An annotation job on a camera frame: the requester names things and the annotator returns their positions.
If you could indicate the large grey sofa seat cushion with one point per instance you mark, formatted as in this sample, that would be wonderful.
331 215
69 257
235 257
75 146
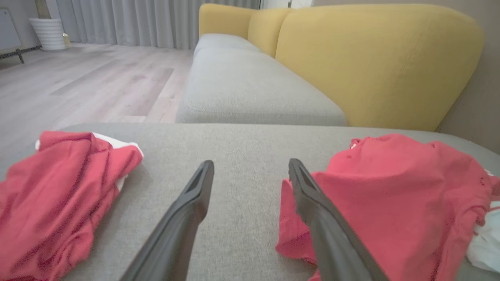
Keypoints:
242 144

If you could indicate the white ribbed planter pot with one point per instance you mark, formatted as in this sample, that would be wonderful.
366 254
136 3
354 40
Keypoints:
49 35

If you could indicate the red lettered basketball jersey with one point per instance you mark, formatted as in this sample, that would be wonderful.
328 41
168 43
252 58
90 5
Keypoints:
406 195

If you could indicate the brown plant trunk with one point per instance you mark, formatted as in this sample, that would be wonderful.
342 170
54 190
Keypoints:
42 8

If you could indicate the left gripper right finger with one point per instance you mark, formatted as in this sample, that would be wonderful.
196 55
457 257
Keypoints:
332 242

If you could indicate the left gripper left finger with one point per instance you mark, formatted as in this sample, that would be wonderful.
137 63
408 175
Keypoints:
175 234

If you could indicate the red shorts white waistband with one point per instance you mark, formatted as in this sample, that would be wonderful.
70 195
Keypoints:
58 195

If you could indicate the small yellowish floor object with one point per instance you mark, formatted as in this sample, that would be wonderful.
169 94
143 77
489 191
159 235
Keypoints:
67 41

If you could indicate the large yellow sofa back cushion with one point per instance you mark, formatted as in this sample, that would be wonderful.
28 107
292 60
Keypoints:
383 62

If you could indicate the grey pleated curtain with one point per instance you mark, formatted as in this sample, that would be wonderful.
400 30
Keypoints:
156 21

